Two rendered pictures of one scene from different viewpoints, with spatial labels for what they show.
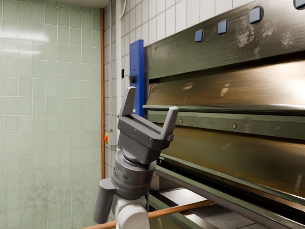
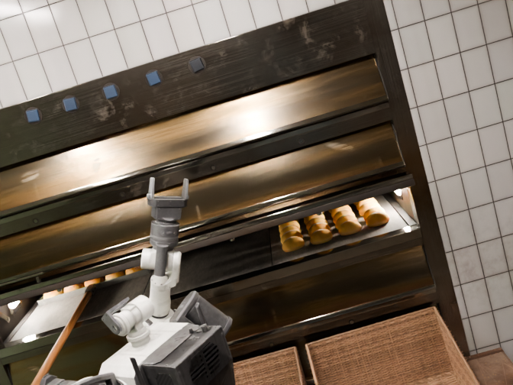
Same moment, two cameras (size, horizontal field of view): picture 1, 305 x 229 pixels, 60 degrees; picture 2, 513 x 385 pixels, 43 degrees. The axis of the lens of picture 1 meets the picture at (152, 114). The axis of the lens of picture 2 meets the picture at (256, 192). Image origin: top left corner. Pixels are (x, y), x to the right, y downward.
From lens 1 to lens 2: 1.73 m
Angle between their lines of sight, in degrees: 59
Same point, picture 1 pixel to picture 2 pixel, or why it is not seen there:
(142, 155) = (178, 215)
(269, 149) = not seen: hidden behind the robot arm
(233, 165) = (136, 229)
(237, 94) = (116, 164)
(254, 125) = (143, 186)
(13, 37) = not seen: outside the picture
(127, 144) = (165, 213)
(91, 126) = not seen: outside the picture
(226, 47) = (83, 124)
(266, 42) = (131, 114)
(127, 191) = (175, 241)
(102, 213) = (165, 266)
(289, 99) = (171, 155)
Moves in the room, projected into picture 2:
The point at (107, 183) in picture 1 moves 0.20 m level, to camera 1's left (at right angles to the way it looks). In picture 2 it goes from (161, 245) to (120, 274)
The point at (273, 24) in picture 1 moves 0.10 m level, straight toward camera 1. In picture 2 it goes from (133, 98) to (144, 95)
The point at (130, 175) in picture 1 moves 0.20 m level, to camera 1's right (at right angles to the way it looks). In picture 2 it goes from (175, 230) to (208, 207)
